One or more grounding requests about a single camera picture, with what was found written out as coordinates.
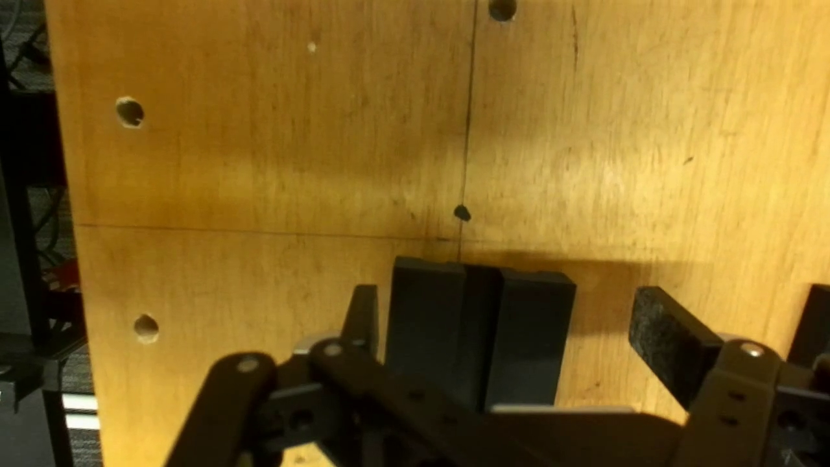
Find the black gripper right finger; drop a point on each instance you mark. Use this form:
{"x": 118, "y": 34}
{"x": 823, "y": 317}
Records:
{"x": 746, "y": 402}

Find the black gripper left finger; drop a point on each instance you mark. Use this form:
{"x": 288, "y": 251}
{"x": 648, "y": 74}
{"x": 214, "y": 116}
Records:
{"x": 251, "y": 410}

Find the black small pad far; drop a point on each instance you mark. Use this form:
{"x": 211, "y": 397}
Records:
{"x": 487, "y": 335}

